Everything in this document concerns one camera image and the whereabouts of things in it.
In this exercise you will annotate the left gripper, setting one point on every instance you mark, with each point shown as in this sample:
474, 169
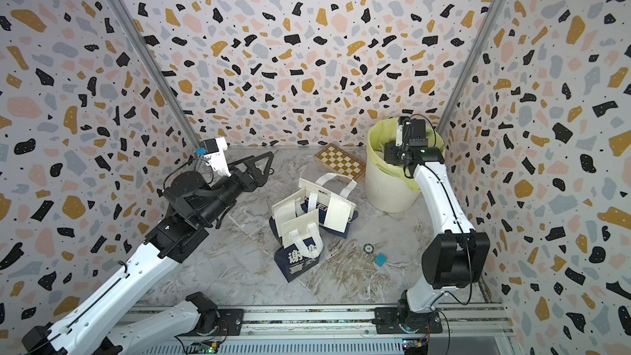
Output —
256, 181

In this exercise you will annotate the wooden chess board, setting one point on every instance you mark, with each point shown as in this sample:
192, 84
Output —
341, 162

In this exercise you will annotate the yellow-green bin liner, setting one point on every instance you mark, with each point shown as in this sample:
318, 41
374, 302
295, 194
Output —
379, 148

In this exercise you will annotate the blue white bag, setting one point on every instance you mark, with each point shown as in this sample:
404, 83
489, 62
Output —
286, 210
318, 197

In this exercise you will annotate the green poker chip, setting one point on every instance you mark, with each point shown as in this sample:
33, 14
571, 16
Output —
368, 248

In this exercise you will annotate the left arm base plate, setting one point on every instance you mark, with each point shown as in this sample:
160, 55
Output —
220, 323

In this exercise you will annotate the white trash bin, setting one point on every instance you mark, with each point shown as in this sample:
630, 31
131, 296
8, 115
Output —
393, 196

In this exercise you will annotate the small teal block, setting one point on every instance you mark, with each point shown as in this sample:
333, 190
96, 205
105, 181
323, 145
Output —
380, 260

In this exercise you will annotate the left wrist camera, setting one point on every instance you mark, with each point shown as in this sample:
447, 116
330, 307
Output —
212, 153

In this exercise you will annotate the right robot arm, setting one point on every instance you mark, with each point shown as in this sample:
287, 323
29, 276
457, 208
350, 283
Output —
456, 256

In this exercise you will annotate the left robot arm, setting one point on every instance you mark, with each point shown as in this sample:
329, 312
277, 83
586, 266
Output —
196, 205

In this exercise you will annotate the right white receipt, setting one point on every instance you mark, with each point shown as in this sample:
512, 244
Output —
339, 212

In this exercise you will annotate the front navy bag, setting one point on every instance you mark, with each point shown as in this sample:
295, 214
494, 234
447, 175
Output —
301, 246

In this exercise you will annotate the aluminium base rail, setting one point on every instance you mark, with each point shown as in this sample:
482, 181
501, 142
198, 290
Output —
343, 329

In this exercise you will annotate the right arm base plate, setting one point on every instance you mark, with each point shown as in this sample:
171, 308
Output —
393, 320

